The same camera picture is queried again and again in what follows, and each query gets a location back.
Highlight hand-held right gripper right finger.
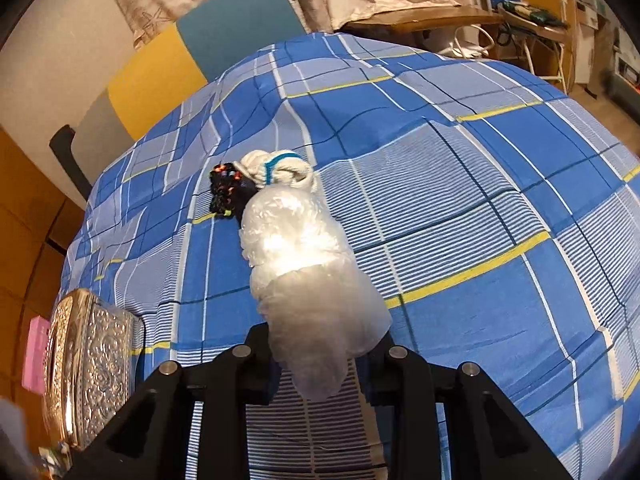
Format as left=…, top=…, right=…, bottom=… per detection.
left=350, top=334, right=576, bottom=480

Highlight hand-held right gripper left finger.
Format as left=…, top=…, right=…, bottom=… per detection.
left=62, top=322, right=281, bottom=480

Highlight clear plastic bag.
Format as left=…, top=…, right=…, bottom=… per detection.
left=239, top=186, right=392, bottom=401

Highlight ornate silver tray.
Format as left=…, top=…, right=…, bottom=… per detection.
left=42, top=288, right=146, bottom=453

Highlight rolled white socks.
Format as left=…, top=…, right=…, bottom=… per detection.
left=235, top=149, right=321, bottom=196

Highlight blue plaid bedsheet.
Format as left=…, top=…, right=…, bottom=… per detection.
left=60, top=32, right=640, bottom=480

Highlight pink box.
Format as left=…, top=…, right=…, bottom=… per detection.
left=22, top=316, right=51, bottom=393

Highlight multicolour padded headboard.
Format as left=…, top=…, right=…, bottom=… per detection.
left=49, top=0, right=308, bottom=211

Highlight wooden desk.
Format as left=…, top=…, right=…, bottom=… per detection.
left=345, top=5, right=506, bottom=36

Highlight grey heater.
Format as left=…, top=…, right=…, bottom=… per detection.
left=607, top=50, right=640, bottom=106

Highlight white cable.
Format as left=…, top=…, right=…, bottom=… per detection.
left=440, top=25, right=496, bottom=58

